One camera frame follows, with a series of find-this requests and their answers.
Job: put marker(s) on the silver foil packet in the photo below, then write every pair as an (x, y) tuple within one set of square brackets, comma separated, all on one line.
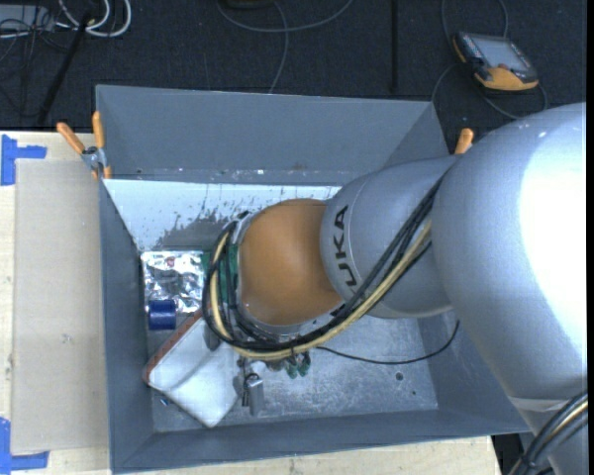
[(170, 277)]

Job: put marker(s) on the blue cylinder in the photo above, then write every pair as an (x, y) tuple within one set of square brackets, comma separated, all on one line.
[(162, 314)]

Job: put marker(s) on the pale cardboard board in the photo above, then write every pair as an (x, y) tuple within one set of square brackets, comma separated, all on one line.
[(54, 295)]

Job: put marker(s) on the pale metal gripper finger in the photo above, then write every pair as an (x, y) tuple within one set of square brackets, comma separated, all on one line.
[(240, 386), (256, 396)]

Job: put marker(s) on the red-brown flat block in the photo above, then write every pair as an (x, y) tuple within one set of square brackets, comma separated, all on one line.
[(172, 342)]

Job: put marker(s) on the grey metal bin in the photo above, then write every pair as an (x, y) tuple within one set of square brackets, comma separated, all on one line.
[(257, 131)]

